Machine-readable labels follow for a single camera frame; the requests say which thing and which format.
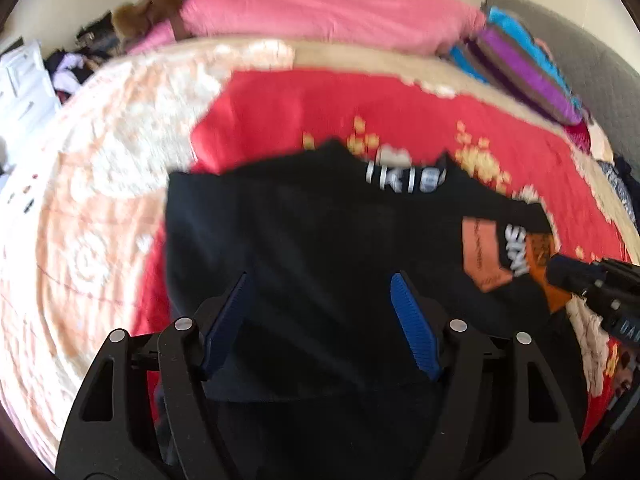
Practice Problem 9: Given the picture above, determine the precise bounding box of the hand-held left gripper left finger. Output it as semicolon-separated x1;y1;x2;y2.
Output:
54;271;256;480

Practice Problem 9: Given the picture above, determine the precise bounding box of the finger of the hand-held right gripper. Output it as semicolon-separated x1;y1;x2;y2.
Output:
544;254;608;297

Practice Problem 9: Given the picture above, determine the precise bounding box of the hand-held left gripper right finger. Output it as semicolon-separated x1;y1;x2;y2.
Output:
390;270;587;480

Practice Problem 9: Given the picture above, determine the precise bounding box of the black sweatshirt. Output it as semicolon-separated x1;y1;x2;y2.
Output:
152;139;588;480

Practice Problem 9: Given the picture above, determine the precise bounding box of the pile of mixed clothes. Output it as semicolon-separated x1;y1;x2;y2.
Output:
44;12;132;107

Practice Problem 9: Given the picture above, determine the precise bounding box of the blue patterned cloth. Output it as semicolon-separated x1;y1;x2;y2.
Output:
595;156;640;242

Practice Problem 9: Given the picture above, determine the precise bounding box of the pink floral cloth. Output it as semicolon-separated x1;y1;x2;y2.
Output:
564;119;615;162

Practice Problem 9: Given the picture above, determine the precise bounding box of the red floral blanket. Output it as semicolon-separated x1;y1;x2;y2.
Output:
0;40;640;476

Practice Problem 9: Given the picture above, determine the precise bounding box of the striped purple blue pillow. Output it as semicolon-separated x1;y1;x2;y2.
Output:
447;6;586;127

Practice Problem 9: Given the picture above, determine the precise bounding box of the grey padded headboard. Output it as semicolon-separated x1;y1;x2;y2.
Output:
481;0;640;171

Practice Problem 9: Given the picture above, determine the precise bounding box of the white drawer cabinet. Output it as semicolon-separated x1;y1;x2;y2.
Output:
0;39;62;163

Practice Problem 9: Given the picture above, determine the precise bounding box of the pink pillow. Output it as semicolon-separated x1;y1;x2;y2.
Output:
125;0;488;58

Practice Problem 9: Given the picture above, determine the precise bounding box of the brown furry cloth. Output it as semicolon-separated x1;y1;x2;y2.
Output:
111;0;287;52

